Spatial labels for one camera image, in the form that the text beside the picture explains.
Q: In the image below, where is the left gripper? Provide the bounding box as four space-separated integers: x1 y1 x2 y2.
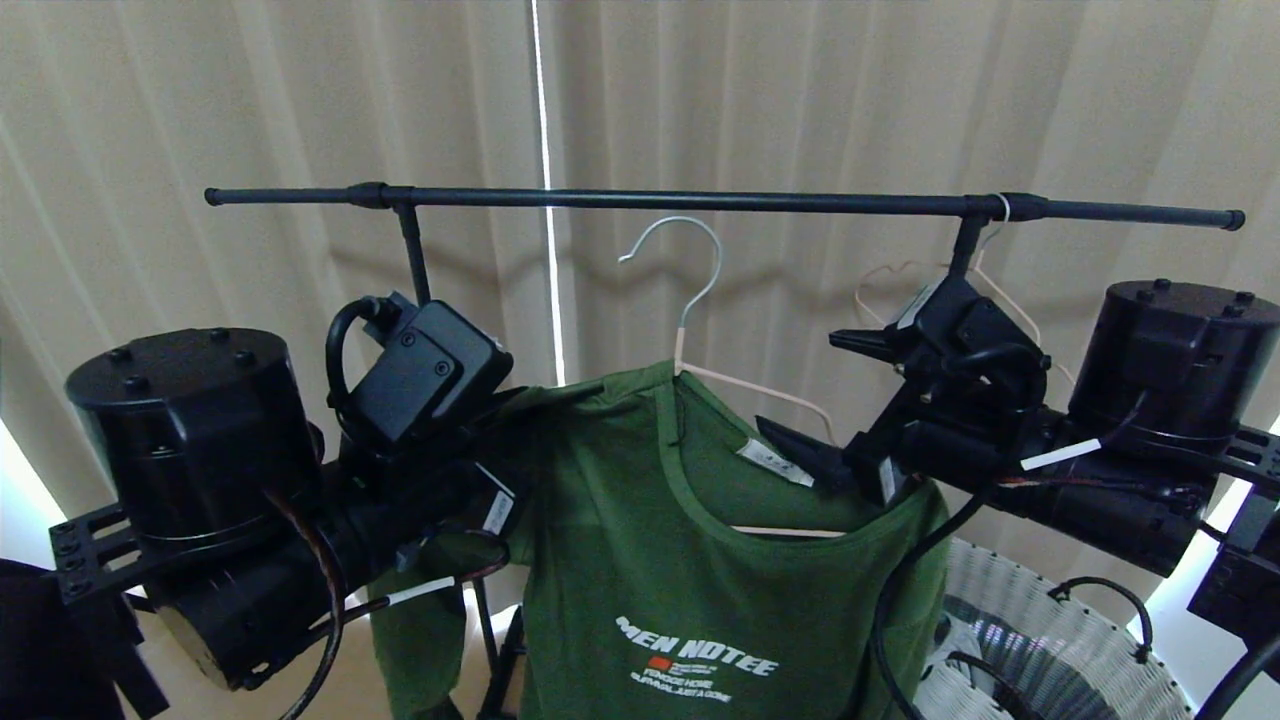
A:
325 390 531 601

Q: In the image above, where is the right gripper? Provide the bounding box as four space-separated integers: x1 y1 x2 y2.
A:
755 328 1036 501

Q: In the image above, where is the pink clothes hanger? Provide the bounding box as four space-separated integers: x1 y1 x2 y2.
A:
855 193 1079 389
618 215 849 539

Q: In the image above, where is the green long-sleeved shirt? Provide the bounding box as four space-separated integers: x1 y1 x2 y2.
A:
368 360 951 720

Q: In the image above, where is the black clothes rack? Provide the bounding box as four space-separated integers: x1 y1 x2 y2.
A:
205 183 1246 720

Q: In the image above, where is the white laundry basket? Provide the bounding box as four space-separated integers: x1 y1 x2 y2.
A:
905 540 1196 720

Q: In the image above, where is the beige curtain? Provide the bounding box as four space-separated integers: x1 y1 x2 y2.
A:
0 0 1280 621

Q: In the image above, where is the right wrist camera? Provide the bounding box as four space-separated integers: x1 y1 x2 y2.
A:
895 275 1051 406

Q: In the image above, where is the black cable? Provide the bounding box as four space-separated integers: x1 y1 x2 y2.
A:
870 485 996 720
1195 635 1280 720
325 295 401 421

